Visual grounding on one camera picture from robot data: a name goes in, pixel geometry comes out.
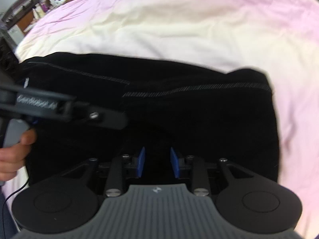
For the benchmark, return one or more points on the person's left hand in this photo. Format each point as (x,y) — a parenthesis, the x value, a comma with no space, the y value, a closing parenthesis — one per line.
(13,158)

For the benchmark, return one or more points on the pink cream bed duvet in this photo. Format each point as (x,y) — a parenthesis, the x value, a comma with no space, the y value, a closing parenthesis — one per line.
(279,37)

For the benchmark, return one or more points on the black pants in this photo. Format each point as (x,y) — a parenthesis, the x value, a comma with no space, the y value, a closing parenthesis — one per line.
(168,106)

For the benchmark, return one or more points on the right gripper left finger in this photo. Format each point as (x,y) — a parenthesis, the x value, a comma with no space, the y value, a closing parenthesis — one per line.
(137,163)

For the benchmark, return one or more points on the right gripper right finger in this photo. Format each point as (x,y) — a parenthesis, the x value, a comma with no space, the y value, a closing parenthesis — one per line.
(180,166)

